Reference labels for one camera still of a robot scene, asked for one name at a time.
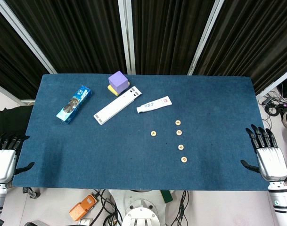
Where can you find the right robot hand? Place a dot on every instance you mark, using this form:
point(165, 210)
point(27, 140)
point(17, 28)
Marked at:
point(271, 162)

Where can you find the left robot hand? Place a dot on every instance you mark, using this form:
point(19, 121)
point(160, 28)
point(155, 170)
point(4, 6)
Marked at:
point(4, 164)

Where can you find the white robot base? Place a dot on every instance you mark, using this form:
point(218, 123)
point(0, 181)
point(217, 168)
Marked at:
point(141, 212)

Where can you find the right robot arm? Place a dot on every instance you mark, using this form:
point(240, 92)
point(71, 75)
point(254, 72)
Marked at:
point(281, 202)

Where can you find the dark green rectangular block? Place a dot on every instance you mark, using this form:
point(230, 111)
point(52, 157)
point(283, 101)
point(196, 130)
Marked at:
point(166, 196)

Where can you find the black caster wheel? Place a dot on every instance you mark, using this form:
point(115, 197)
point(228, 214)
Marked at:
point(32, 193)

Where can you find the black fabric object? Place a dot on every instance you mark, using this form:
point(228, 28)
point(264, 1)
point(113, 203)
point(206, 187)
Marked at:
point(9, 122)

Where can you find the orange pedal box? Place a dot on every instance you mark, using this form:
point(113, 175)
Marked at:
point(83, 208)

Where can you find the blue cookie box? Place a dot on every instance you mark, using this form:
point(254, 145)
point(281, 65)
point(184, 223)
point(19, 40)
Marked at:
point(73, 104)

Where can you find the black pleated curtain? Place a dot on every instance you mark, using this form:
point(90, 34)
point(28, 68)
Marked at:
point(169, 35)
point(13, 68)
point(75, 35)
point(251, 35)

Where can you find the white cylinder part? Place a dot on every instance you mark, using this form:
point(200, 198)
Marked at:
point(86, 222)

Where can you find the blue table cloth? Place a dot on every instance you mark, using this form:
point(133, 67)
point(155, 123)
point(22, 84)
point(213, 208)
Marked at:
point(110, 153)

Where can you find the white folding stand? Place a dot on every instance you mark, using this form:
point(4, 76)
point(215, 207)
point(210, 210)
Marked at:
point(117, 106)

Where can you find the white ointment tube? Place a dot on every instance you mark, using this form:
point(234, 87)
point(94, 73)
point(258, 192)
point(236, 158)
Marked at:
point(155, 104)

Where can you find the yellow foam block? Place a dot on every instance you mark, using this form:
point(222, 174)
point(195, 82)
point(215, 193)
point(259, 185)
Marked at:
point(111, 90)

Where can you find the purple foam cube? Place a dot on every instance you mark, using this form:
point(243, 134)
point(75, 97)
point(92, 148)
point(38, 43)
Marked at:
point(118, 81)

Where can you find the white frame post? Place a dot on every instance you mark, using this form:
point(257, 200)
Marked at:
point(23, 35)
point(275, 83)
point(127, 35)
point(6, 93)
point(205, 35)

